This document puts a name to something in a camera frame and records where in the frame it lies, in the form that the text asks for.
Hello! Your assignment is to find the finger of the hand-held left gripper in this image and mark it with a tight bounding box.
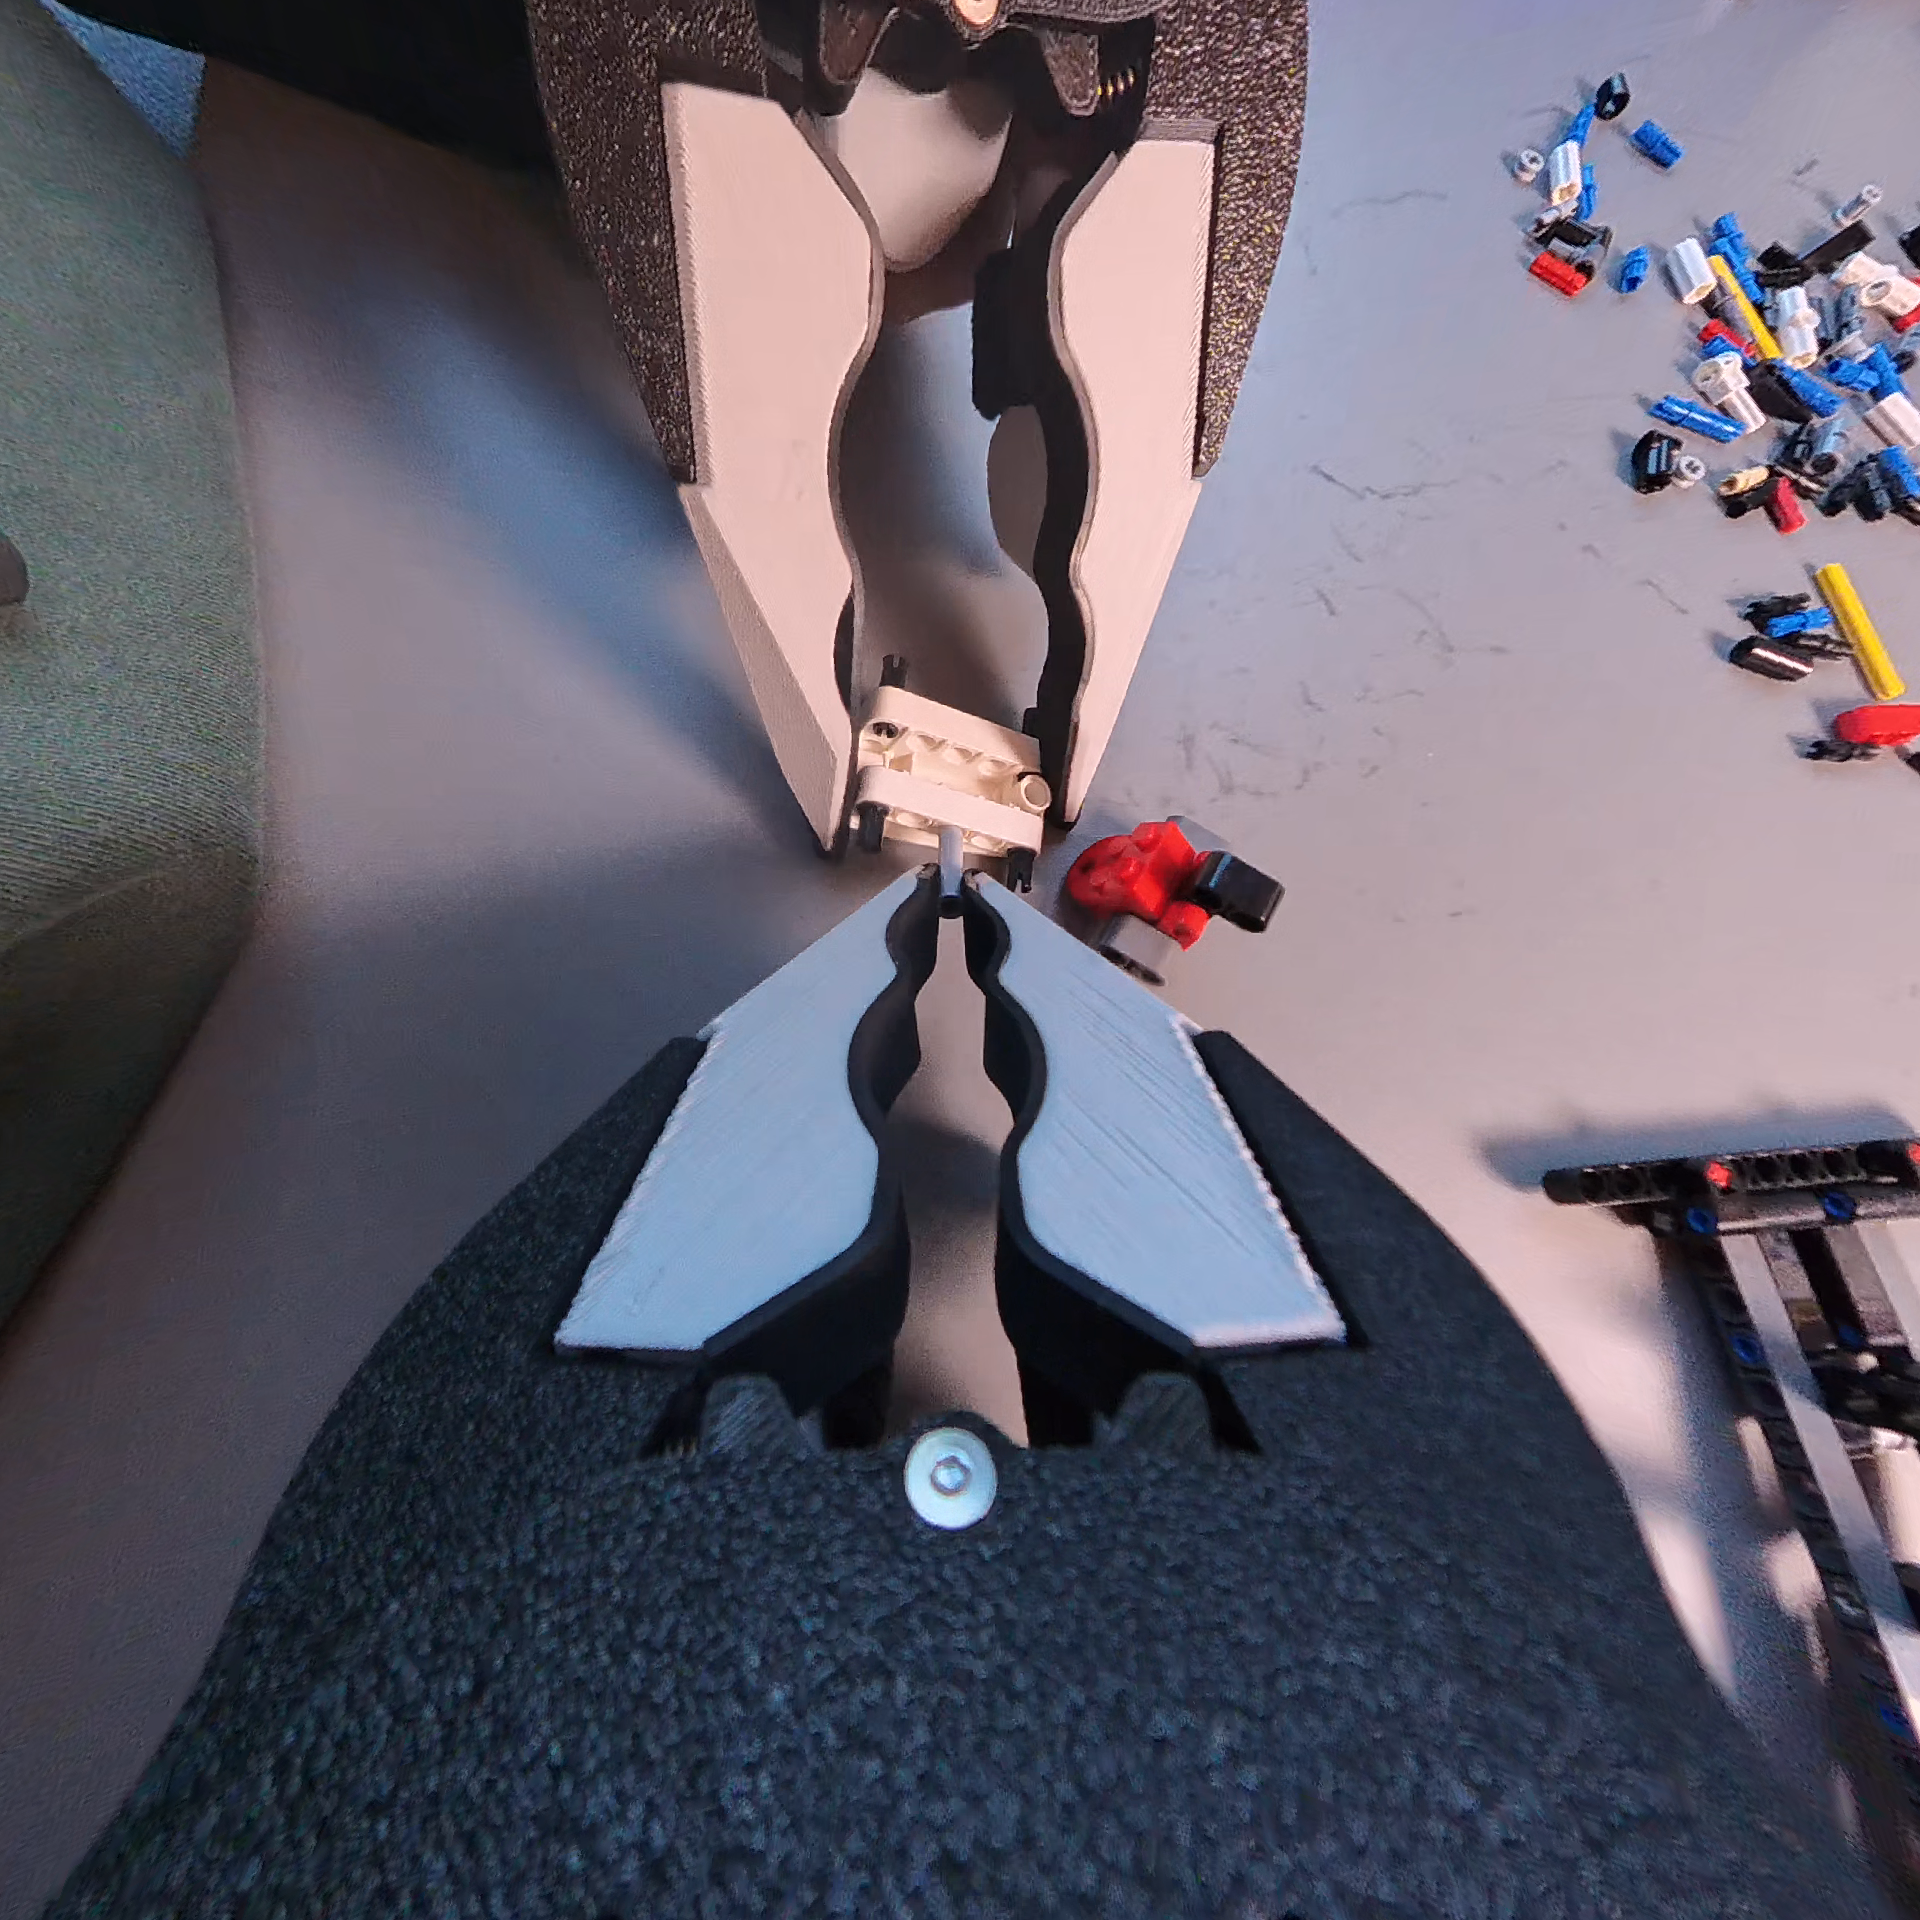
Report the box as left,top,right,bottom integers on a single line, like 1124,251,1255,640
967,130,1222,828
660,81,894,856

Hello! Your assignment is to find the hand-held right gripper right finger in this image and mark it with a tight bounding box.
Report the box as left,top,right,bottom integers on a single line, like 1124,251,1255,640
959,872,1353,1388

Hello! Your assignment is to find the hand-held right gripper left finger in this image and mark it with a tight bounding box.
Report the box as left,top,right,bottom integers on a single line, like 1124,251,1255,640
560,872,953,1388

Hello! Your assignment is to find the red toy brick piece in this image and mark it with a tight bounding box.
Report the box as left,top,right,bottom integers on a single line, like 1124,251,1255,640
1064,816,1287,970

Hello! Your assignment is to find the white toy brick piece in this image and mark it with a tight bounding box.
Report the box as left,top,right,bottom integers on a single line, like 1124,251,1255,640
850,667,1066,874

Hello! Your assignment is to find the pile of small toy bricks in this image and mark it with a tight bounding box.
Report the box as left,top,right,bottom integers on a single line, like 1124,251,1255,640
1510,76,1920,768

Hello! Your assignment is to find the grey desk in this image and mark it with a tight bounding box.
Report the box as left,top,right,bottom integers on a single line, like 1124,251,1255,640
0,0,1920,1920

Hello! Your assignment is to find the toy vehicle chassis build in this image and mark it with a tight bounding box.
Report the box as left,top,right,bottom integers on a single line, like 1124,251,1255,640
1544,1136,1920,1771

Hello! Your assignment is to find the green sweatshirt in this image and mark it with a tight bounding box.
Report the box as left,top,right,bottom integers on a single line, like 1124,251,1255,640
0,0,271,1322

